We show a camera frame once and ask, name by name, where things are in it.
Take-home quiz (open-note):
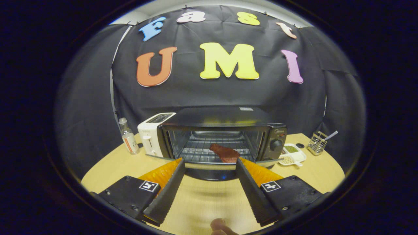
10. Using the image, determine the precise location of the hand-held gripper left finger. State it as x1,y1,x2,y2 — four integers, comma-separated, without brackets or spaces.
91,158,186,227

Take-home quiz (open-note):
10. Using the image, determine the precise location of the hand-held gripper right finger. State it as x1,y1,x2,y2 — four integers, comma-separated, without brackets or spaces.
235,158,330,226

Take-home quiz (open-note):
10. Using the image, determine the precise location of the brown meat piece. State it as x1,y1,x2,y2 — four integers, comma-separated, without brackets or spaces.
209,143,241,163

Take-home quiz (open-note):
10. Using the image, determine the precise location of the black toaster oven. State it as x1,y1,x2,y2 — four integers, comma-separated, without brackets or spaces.
145,106,288,181

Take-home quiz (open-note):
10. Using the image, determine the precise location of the white pop-up toaster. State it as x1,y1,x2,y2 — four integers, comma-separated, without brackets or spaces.
137,112,177,157

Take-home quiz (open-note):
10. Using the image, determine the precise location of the white divided dish with beans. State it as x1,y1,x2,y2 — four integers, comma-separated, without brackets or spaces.
279,143,307,167

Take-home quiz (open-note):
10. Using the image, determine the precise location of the clear glass bottle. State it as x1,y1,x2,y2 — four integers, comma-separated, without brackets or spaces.
118,117,140,155

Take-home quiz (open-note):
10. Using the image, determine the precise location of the wire mesh utensil holder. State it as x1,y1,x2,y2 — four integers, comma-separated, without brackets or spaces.
307,131,328,156

